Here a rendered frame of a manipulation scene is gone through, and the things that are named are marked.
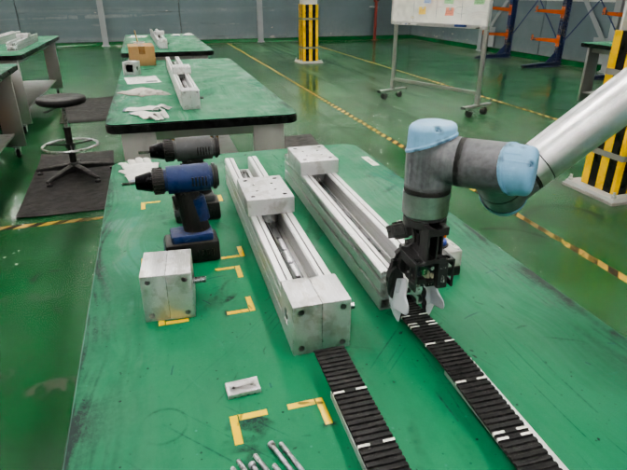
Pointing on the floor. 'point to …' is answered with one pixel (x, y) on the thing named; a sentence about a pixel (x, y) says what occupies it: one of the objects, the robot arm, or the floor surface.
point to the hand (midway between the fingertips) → (411, 310)
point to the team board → (437, 14)
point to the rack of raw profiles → (543, 38)
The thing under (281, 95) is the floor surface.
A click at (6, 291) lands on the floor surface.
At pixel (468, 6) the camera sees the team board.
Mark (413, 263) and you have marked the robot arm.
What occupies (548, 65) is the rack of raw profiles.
